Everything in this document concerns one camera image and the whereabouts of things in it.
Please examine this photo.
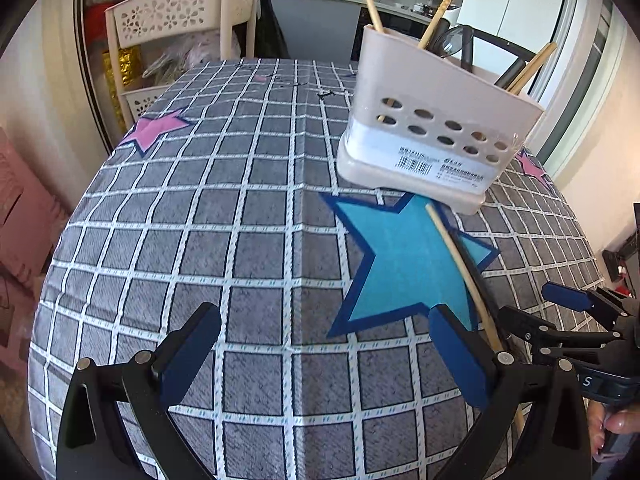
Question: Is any person's right hand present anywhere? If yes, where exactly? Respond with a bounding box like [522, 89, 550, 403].
[587, 400, 639, 464]

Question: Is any pink star sticker right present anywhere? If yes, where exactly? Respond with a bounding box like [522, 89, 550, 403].
[515, 148, 552, 191]

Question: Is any pink star sticker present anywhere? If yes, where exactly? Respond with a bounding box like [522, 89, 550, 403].
[119, 108, 193, 156]
[515, 148, 552, 191]

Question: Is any blue star sticker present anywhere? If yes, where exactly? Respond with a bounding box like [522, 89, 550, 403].
[322, 193, 478, 337]

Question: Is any beige utensil holder caddy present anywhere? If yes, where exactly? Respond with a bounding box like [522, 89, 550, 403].
[336, 25, 544, 214]

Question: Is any pink plastic stool stack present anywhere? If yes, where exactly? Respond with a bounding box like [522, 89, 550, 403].
[1, 134, 67, 375]

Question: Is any grey checked tablecloth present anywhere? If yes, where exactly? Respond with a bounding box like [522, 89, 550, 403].
[27, 56, 601, 480]

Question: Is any pink star sticker left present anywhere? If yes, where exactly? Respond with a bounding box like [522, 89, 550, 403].
[119, 108, 193, 156]

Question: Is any black built-in oven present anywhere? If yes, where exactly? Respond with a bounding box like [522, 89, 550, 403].
[350, 8, 428, 61]

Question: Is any beige plastic storage trolley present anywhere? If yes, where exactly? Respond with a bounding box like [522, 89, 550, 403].
[104, 0, 258, 128]

